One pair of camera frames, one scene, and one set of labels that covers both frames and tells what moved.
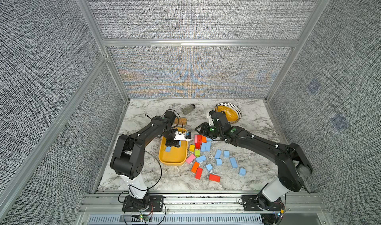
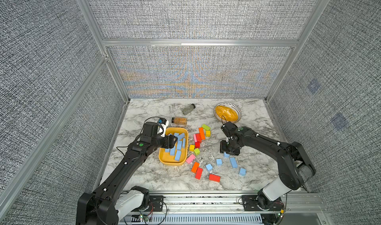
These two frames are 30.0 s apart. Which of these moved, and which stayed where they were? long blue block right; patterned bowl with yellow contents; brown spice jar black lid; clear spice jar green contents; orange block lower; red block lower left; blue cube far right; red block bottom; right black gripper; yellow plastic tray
Moved: right black gripper
Stayed: patterned bowl with yellow contents; orange block lower; brown spice jar black lid; red block bottom; yellow plastic tray; long blue block right; blue cube far right; clear spice jar green contents; red block lower left
